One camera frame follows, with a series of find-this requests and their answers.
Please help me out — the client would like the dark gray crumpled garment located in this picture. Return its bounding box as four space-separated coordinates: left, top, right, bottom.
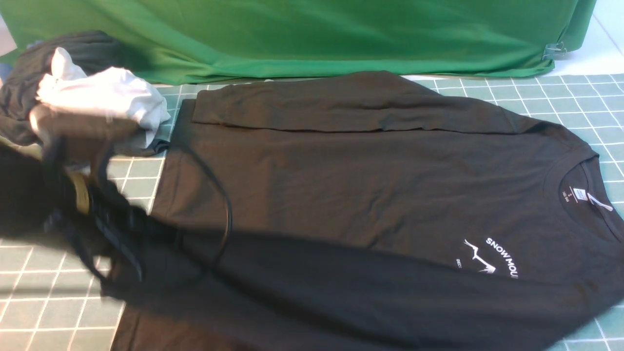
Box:
1 31 170 157

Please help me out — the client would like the metal binder clip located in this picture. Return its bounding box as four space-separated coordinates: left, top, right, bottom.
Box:
541 41 568 61

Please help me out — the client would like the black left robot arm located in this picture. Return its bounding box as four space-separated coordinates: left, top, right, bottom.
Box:
1 105 145 281

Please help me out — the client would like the dark gray long-sleeve shirt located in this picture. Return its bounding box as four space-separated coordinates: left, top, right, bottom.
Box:
112 72 623 351

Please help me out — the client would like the green backdrop cloth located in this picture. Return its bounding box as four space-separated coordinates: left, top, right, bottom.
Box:
1 0 596 86

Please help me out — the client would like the white crumpled garment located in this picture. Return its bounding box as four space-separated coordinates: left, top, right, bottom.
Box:
37 47 171 151

